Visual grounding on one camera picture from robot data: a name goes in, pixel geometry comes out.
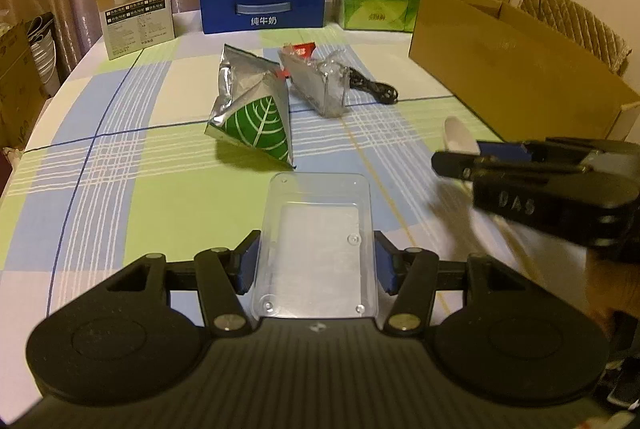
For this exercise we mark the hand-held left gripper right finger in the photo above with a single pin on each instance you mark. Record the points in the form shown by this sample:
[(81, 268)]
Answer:
[(386, 266)]

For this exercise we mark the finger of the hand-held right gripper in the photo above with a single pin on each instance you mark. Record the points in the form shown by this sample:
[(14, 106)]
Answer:
[(505, 150), (455, 164)]

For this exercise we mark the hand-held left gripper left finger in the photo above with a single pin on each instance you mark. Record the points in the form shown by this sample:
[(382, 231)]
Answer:
[(248, 266)]

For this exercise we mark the white plastic spoon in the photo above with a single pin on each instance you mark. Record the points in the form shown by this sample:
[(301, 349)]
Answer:
[(457, 134)]

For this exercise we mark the clear plastic tray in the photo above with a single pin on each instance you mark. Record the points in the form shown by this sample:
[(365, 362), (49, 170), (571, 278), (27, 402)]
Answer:
[(315, 249)]

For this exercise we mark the large cardboard box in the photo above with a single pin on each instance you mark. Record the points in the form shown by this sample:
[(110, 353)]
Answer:
[(500, 69)]

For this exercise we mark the red candy packet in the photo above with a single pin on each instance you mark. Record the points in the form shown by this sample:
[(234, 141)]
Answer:
[(302, 51)]

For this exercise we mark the desktop with checked tablecloth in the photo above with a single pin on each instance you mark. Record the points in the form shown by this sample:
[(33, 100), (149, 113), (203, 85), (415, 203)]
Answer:
[(150, 189)]

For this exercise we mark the person's right hand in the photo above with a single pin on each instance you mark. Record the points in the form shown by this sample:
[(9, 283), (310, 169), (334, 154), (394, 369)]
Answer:
[(610, 284)]

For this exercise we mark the silver green foil bag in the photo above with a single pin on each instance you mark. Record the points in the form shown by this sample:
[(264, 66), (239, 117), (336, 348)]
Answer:
[(250, 124)]

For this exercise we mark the quilted beige chair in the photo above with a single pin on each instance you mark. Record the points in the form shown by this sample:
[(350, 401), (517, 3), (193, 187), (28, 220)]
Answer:
[(575, 24)]

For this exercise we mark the clear plastic packaging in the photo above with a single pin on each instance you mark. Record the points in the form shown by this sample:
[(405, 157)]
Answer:
[(315, 84)]

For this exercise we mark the dark blue milk carton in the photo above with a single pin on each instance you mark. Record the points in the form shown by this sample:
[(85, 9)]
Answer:
[(220, 14)]

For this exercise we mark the white beige product box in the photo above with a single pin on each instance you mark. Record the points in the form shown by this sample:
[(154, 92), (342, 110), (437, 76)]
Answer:
[(135, 9)]

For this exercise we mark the brown cardboard box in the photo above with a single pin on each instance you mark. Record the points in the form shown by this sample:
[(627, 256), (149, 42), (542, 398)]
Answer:
[(20, 84)]

